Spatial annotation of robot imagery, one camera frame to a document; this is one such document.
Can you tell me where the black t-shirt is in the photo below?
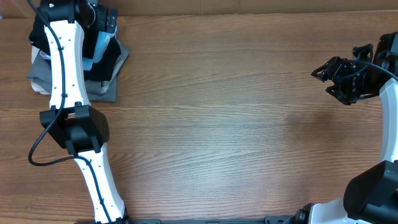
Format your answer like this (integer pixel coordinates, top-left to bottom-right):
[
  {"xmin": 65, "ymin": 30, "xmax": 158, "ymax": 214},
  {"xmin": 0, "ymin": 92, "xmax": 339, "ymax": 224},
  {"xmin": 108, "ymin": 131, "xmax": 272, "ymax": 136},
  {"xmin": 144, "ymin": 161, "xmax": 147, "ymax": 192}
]
[{"xmin": 29, "ymin": 16, "xmax": 99, "ymax": 59}]

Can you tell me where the light blue printed t-shirt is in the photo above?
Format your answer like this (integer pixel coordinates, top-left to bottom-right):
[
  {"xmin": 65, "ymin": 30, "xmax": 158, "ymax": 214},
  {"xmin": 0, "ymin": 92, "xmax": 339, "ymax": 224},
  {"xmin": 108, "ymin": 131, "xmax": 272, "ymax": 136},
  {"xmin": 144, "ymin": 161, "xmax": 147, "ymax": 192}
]
[{"xmin": 40, "ymin": 24, "xmax": 116, "ymax": 75}]

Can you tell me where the white folded garment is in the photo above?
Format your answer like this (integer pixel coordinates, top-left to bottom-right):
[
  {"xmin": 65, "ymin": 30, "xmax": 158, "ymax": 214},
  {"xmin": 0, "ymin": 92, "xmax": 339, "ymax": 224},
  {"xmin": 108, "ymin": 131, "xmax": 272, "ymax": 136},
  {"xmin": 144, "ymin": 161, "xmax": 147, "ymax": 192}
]
[{"xmin": 30, "ymin": 47, "xmax": 50, "ymax": 95}]

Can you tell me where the black folded garment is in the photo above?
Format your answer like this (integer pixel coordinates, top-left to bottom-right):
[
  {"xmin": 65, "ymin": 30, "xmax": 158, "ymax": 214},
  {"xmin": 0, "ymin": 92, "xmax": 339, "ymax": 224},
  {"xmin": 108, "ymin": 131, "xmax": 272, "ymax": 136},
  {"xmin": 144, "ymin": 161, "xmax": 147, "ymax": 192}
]
[{"xmin": 82, "ymin": 37, "xmax": 121, "ymax": 82}]

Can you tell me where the grey folded garment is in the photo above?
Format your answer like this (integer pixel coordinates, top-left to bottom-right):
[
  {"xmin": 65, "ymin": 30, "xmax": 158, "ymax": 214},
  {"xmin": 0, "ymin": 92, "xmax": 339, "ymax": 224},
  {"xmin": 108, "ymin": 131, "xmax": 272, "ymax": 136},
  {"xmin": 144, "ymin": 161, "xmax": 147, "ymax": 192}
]
[{"xmin": 27, "ymin": 40, "xmax": 129, "ymax": 103}]

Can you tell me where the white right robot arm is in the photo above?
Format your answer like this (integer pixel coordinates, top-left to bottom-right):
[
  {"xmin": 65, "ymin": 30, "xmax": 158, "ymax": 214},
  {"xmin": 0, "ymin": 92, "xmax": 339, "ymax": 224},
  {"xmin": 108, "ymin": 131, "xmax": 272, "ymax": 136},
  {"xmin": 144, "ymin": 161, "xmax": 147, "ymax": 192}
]
[{"xmin": 275, "ymin": 32, "xmax": 397, "ymax": 224}]

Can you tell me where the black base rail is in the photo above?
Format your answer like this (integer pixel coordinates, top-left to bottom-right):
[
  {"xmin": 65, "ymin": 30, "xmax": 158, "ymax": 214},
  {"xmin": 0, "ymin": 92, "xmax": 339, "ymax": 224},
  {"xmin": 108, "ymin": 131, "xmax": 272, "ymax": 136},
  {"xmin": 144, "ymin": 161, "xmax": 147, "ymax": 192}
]
[{"xmin": 125, "ymin": 215, "xmax": 307, "ymax": 224}]

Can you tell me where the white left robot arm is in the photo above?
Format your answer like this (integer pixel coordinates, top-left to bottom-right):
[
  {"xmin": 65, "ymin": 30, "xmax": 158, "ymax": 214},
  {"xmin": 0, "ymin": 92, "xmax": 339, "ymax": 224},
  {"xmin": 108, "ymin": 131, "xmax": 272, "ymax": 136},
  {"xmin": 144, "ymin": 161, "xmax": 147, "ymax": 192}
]
[{"xmin": 34, "ymin": 1, "xmax": 129, "ymax": 223}]

